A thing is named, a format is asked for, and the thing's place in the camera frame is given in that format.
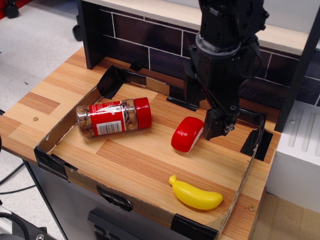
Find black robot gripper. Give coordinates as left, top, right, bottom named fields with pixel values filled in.
left=183, top=35, right=261, bottom=140

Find red-capped clear spice bottle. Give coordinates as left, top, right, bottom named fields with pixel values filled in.
left=76, top=97, right=152, bottom=138

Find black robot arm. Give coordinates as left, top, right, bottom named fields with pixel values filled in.
left=184, top=0, right=269, bottom=140

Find cardboard fence with black tape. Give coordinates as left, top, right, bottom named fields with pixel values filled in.
left=34, top=66, right=266, bottom=240

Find red and white toy sushi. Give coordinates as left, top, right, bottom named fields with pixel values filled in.
left=171, top=116, right=204, bottom=154

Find dark brick-pattern backboard shelf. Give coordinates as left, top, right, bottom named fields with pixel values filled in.
left=77, top=0, right=320, bottom=138

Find yellow toy banana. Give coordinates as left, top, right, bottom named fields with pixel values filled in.
left=168, top=175, right=224, bottom=210

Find white ridged side cabinet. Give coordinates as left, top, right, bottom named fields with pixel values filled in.
left=266, top=101, right=320, bottom=212

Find black caster wheel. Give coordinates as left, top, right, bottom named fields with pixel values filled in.
left=72, top=24, right=83, bottom=42

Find black metal bracket with screw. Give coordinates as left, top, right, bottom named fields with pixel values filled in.
left=0, top=212, right=55, bottom=240

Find black floor cable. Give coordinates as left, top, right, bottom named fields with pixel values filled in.
left=0, top=162, right=38, bottom=195

